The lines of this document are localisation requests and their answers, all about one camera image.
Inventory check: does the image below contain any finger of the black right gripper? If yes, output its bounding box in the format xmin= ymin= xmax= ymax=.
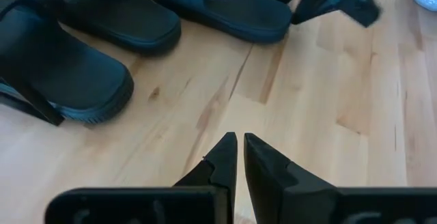
xmin=291 ymin=0 xmax=346 ymax=25
xmin=339 ymin=0 xmax=382 ymax=29

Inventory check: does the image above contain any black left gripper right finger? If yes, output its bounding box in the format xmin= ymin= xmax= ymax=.
xmin=243 ymin=132 xmax=339 ymax=224

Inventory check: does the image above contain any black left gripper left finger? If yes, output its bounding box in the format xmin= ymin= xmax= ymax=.
xmin=173 ymin=131 xmax=239 ymax=224

